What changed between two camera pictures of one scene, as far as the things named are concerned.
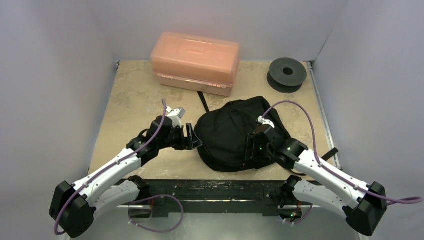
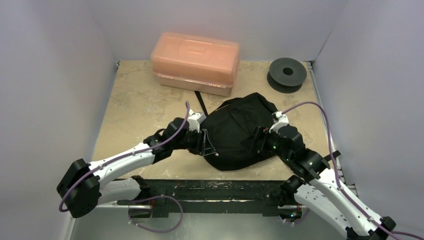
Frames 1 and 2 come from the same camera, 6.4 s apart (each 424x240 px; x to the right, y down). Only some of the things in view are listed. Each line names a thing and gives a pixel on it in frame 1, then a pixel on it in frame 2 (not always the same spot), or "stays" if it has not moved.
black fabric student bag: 225,126 stays
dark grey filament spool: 286,75 stays
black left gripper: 189,142 -> 202,146
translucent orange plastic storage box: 196,63 stays
